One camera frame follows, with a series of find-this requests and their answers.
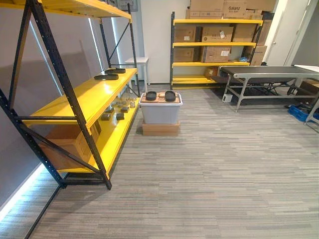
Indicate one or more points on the large yellow black shelf rack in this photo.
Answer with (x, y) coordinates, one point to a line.
(104, 90)

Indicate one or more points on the yellow black shelf rack with boxes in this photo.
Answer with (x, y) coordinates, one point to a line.
(214, 44)

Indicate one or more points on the grey plastic storage bin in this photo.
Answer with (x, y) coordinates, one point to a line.
(160, 113)

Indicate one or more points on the flat brown cardboard box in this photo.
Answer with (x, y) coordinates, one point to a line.
(161, 129)

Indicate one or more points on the brown cardboard sheet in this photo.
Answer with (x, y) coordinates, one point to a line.
(160, 99)

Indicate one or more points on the small dark metal block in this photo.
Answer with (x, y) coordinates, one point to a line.
(124, 109)
(120, 116)
(106, 117)

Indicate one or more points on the small white table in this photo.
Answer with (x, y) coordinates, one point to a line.
(140, 62)

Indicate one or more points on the small cardboard box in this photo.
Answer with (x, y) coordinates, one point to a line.
(211, 72)

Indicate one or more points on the small white power box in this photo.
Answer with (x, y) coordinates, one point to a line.
(227, 98)

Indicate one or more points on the large brown cardboard box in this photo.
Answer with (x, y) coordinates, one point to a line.
(67, 147)

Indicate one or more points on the wide flat cardboard box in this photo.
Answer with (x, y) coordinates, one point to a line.
(204, 14)

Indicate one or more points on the tall cardboard box blue print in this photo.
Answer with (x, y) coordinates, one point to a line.
(258, 55)

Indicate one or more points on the grey conveyor belt table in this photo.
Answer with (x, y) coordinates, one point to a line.
(269, 74)

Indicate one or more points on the plain brown cardboard box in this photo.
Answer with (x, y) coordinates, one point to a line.
(244, 33)
(206, 5)

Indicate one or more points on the Galanz cardboard box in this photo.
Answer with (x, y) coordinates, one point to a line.
(234, 8)

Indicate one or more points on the blue plastic crate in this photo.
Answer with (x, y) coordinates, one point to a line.
(299, 110)

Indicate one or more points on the white door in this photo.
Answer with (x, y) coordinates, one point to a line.
(279, 32)

